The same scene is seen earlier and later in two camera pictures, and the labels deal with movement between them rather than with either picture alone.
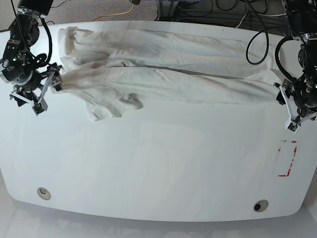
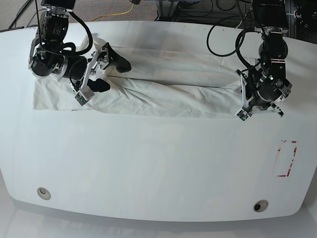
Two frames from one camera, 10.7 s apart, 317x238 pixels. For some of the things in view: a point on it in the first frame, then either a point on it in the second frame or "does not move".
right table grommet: x=260 y=205 does not move
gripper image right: x=299 y=93 to x=266 y=86
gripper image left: x=21 y=67 to x=49 y=56
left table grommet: x=43 y=193 does not move
